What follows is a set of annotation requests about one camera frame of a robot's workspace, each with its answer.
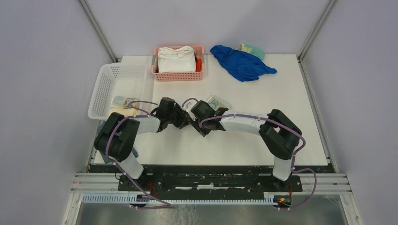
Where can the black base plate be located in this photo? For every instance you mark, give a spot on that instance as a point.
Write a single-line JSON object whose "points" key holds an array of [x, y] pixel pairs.
{"points": [[181, 182]]}

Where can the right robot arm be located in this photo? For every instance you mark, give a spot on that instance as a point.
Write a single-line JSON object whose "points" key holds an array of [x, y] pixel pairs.
{"points": [[281, 136]]}

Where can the white plastic basket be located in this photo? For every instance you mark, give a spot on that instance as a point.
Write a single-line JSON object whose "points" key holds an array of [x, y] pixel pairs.
{"points": [[116, 79]]}

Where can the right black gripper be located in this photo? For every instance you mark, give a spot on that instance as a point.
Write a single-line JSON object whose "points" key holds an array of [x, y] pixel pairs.
{"points": [[203, 131]]}

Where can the orange towel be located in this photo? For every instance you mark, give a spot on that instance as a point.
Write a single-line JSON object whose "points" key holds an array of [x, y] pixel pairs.
{"points": [[198, 62]]}

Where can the blue bunny pattern towel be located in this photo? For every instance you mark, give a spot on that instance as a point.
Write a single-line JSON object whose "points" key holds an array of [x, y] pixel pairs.
{"points": [[216, 102]]}

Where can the white folded towel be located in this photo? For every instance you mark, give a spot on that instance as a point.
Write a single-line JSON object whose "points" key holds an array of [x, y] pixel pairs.
{"points": [[176, 60]]}

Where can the yellow duck towel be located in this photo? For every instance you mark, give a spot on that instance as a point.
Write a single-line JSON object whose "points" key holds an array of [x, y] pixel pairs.
{"points": [[124, 111]]}

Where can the pink plastic basket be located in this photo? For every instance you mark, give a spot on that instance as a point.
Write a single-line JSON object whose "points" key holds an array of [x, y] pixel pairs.
{"points": [[179, 76]]}

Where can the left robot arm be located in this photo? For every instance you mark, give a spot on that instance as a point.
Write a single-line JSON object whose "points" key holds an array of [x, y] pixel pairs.
{"points": [[116, 138]]}

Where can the white cable duct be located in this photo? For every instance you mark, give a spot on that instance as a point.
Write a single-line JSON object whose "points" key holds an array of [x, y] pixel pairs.
{"points": [[137, 199]]}

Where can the teal green towel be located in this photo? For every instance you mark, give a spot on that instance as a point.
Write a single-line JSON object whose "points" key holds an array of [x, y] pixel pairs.
{"points": [[253, 50]]}

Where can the aluminium frame rails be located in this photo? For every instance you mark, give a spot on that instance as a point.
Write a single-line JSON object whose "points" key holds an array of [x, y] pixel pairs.
{"points": [[327, 199]]}

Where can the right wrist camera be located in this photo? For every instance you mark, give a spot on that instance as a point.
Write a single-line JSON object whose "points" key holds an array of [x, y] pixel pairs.
{"points": [[187, 106]]}

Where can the rabbit print towel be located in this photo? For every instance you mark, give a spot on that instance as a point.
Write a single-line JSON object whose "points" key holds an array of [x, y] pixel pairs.
{"points": [[125, 102]]}

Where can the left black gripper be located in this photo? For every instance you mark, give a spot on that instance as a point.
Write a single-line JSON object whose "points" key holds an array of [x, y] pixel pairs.
{"points": [[183, 116]]}

